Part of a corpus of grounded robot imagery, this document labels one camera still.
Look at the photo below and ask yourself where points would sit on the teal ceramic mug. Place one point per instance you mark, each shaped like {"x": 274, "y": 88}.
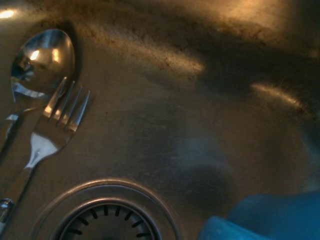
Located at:
{"x": 275, "y": 217}

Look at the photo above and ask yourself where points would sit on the metal fork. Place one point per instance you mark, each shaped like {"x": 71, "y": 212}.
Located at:
{"x": 52, "y": 135}

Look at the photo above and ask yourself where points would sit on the stainless steel double sink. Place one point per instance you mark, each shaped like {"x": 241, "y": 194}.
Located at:
{"x": 175, "y": 112}

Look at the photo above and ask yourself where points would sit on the metal spoon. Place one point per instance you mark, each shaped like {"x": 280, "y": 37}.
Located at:
{"x": 47, "y": 62}

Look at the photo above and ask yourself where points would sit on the metal drain strainer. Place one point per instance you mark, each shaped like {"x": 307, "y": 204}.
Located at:
{"x": 110, "y": 217}

